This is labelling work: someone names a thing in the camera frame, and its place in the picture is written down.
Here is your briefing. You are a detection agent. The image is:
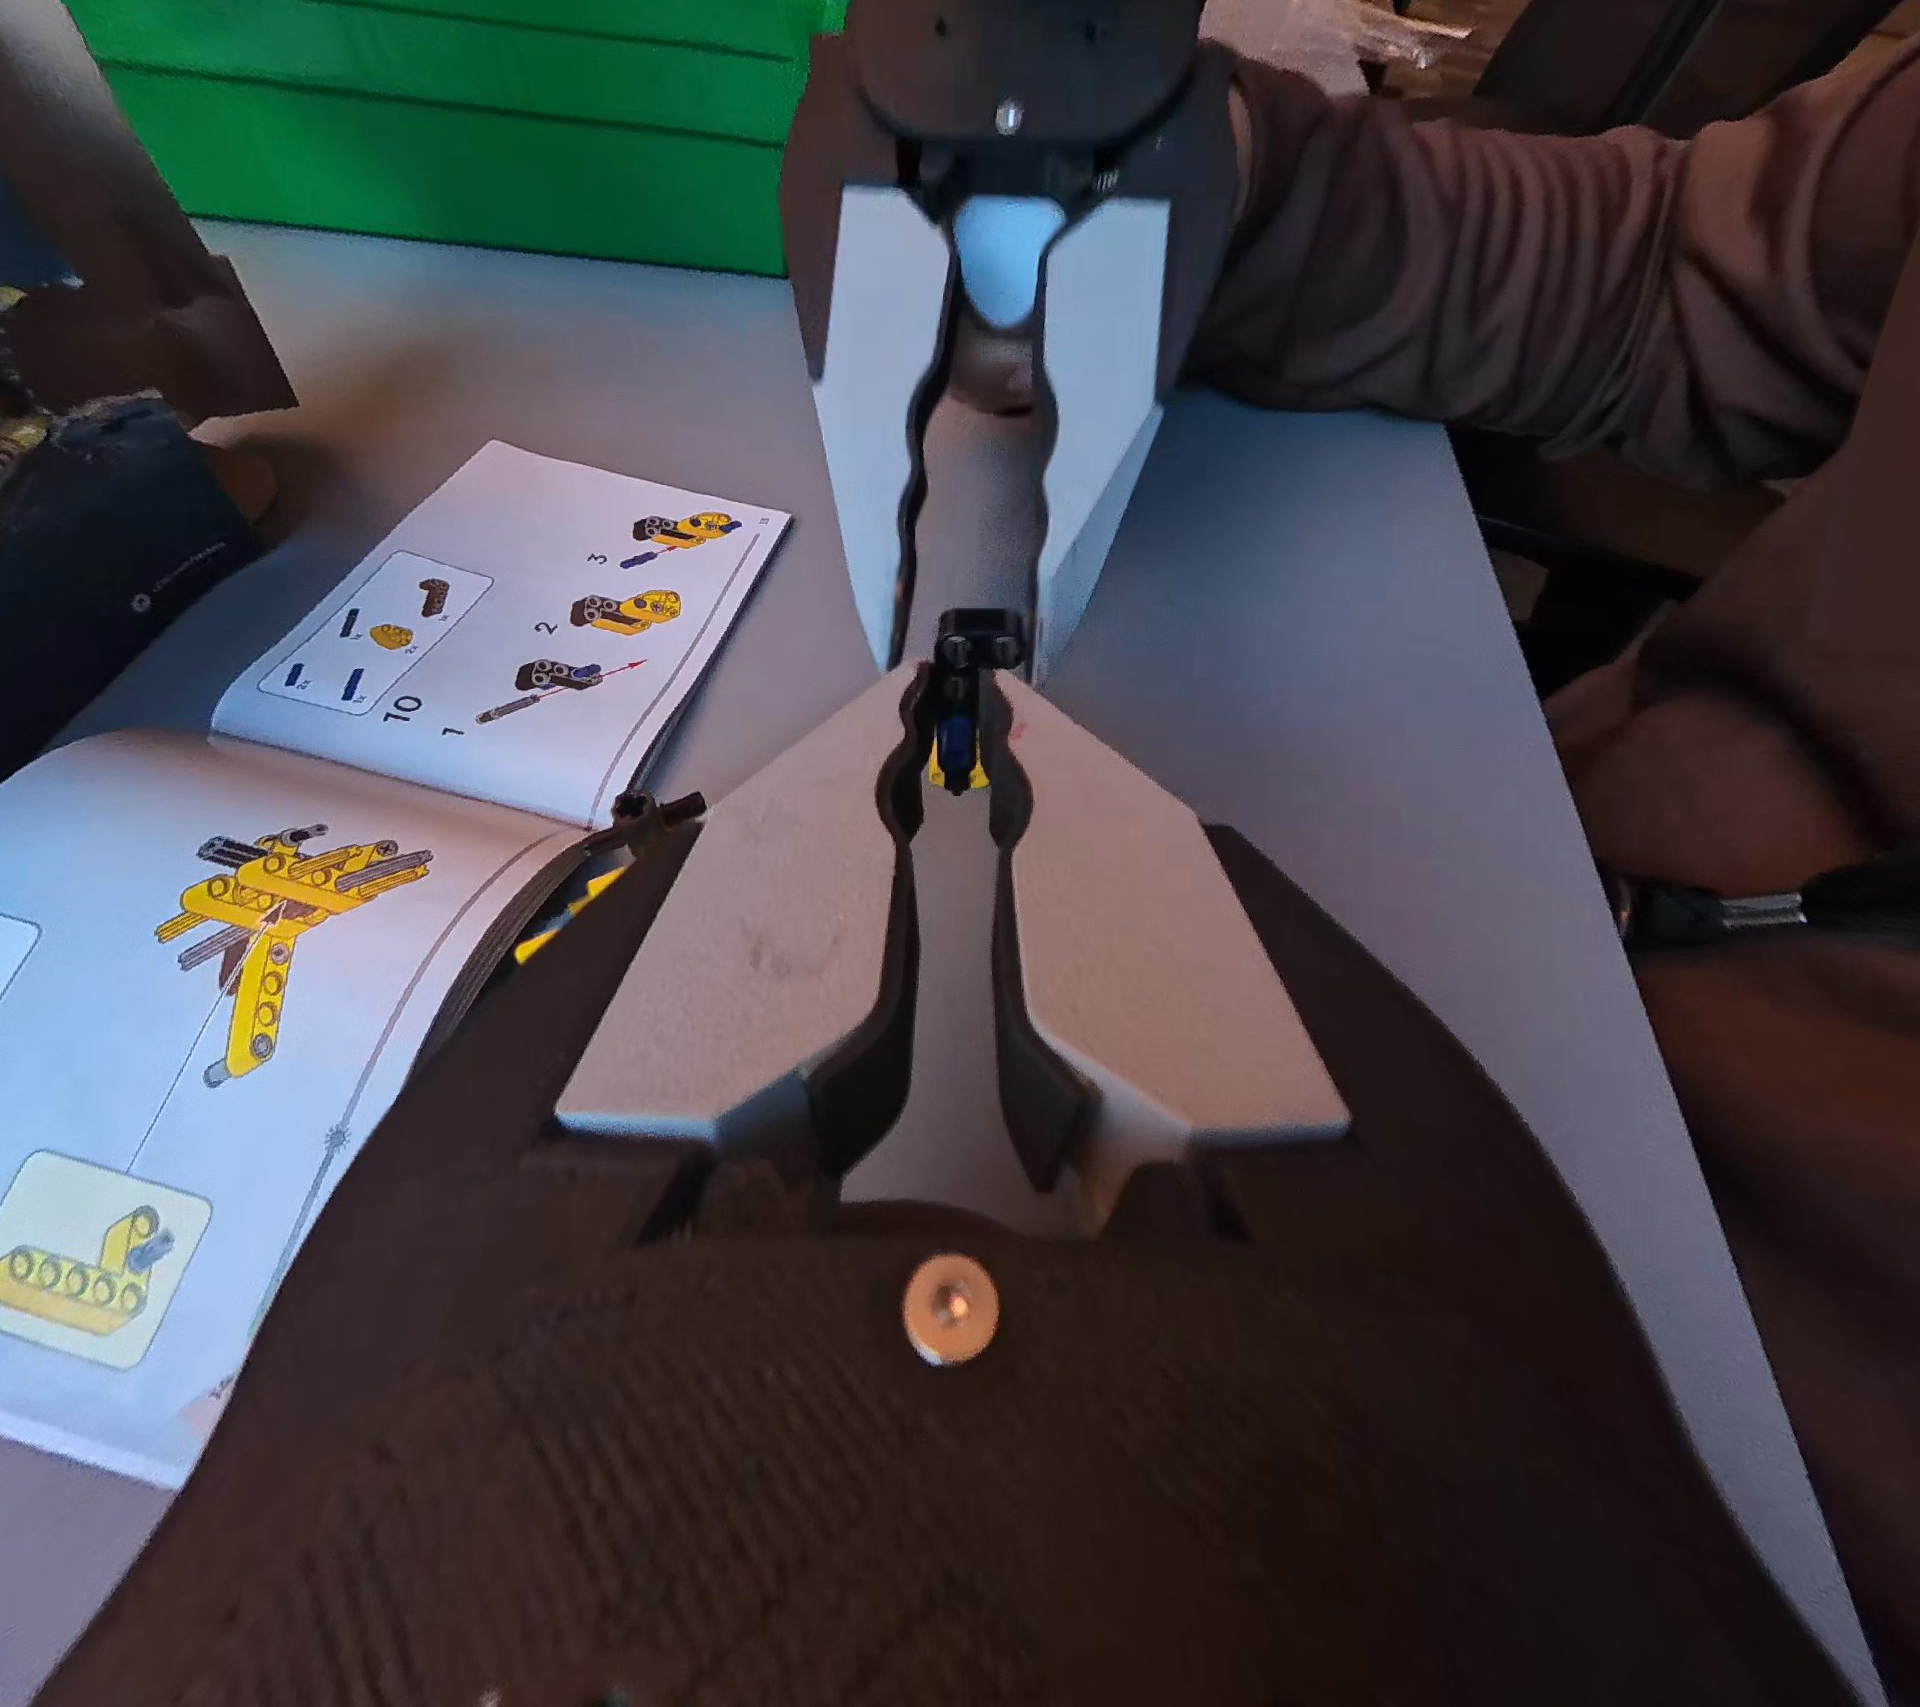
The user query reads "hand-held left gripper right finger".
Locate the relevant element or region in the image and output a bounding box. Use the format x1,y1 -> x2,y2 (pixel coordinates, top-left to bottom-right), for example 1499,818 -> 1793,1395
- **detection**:
982,684 -> 1355,1213

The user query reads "yellow toy brick assembly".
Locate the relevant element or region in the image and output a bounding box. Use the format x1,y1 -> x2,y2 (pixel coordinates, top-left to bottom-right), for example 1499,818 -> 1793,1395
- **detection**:
509,790 -> 709,974

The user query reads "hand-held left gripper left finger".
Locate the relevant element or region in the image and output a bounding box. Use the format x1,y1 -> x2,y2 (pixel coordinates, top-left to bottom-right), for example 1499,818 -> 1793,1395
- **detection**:
553,664 -> 924,1175

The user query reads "person's right forearm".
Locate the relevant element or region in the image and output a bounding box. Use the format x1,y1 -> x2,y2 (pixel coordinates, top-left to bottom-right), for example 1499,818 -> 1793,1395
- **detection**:
1200,28 -> 1920,494

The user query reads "person's right hand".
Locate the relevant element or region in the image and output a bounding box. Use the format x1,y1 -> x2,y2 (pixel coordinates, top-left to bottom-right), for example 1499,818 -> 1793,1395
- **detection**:
955,322 -> 1055,420

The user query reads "green plastic bin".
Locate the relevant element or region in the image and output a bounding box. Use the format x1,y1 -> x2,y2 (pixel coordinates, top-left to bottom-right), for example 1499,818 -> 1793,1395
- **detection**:
0,0 -> 854,282

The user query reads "black chair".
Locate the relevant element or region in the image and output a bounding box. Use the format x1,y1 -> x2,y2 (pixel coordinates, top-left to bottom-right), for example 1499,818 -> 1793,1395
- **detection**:
1451,424 -> 1788,696

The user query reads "person's brown clothing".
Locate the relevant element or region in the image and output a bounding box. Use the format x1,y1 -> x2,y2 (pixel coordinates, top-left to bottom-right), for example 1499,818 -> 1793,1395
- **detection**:
1543,388 -> 1920,1693

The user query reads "open instruction booklet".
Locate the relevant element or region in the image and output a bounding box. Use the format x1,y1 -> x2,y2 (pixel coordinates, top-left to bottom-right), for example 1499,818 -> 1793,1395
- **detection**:
0,440 -> 793,1491

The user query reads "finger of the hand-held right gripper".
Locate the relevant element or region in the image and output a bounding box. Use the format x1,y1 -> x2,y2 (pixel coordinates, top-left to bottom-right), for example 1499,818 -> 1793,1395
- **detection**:
1028,192 -> 1175,682
810,180 -> 965,674

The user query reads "black toy beam with blue pin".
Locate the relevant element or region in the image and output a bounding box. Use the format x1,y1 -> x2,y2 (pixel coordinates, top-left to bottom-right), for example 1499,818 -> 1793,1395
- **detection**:
930,608 -> 1040,756

